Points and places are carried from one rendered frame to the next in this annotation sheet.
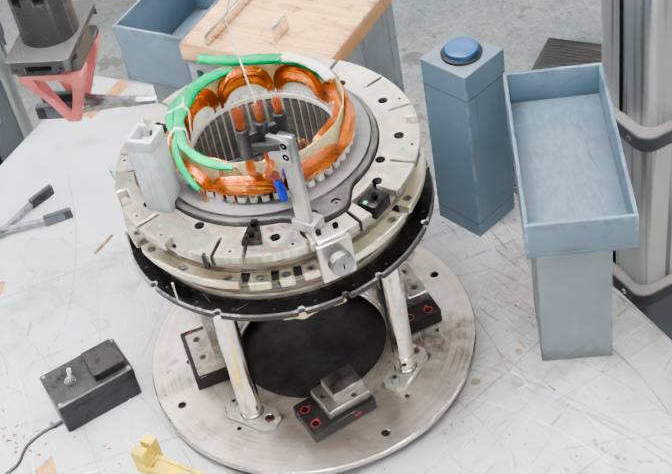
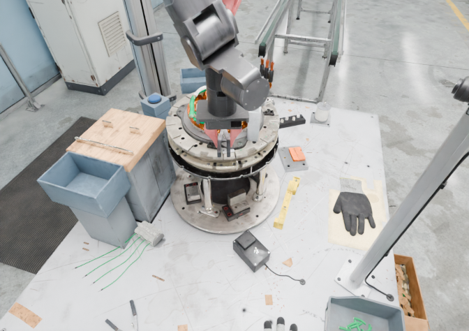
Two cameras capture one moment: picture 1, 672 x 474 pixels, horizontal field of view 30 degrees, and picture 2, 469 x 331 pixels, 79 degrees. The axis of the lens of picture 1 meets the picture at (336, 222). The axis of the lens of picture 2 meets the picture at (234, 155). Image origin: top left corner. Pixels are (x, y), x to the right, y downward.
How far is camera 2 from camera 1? 1.39 m
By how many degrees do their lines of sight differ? 71
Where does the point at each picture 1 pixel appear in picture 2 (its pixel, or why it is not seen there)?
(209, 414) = (260, 207)
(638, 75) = (166, 79)
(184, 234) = (270, 129)
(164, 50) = (117, 181)
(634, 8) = (160, 60)
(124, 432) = (266, 239)
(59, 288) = (186, 291)
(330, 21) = (132, 121)
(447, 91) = (164, 110)
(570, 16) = not seen: outside the picture
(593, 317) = not seen: hidden behind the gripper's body
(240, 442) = (270, 195)
